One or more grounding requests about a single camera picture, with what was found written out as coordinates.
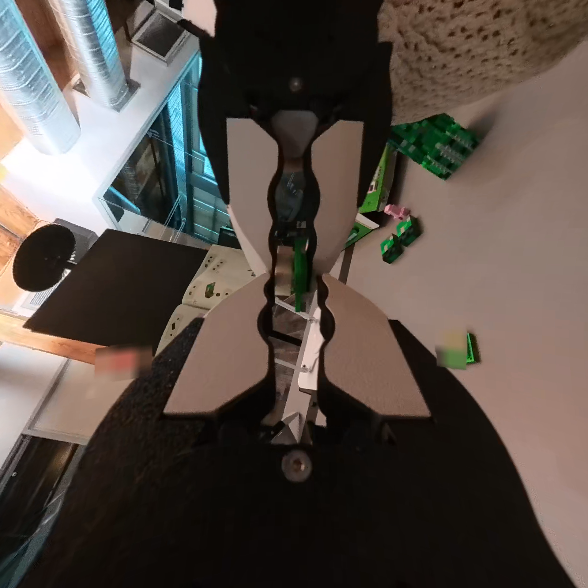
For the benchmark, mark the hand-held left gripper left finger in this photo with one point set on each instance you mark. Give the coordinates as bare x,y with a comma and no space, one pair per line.
220,367

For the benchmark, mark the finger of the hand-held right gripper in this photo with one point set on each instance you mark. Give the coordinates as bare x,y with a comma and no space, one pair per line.
250,183
340,183

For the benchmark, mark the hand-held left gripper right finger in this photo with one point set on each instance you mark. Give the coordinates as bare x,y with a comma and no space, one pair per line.
372,367

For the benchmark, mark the green lego panel with studs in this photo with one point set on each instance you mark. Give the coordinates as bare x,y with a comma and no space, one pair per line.
472,349

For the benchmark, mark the green lego box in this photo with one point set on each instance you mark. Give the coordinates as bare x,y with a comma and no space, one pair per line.
379,183

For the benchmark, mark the pink lego pig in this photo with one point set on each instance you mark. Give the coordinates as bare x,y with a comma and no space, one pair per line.
397,211

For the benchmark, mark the dark green lego cube build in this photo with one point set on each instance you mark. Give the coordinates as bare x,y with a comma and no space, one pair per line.
391,250
409,232

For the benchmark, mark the lego instruction booklet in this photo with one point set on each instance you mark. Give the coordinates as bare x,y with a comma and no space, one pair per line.
216,275

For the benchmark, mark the large green lego figure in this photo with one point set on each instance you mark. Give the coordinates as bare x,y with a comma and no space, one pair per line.
432,147

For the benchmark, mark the white book stand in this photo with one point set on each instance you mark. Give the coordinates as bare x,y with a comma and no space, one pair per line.
310,367

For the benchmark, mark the dark board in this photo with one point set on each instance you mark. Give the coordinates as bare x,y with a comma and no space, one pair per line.
115,285

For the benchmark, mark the silver ventilation duct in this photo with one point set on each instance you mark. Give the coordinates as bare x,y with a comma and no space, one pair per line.
96,50
32,92

